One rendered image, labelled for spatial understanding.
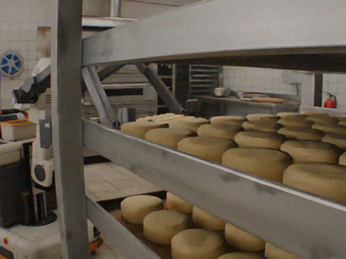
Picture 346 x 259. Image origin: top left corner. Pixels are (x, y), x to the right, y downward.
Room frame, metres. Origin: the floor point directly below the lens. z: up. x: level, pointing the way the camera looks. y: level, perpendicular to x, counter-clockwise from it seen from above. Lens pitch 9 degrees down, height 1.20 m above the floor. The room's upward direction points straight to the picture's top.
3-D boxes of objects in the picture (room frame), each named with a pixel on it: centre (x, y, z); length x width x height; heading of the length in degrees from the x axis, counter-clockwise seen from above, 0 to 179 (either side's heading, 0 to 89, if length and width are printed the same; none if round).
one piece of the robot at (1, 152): (2.12, 0.99, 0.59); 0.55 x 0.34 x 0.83; 152
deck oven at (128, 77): (5.32, 0.81, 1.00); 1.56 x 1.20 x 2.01; 121
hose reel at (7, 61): (4.96, 2.45, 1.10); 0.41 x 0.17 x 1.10; 121
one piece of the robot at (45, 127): (1.94, 0.65, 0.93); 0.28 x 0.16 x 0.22; 152
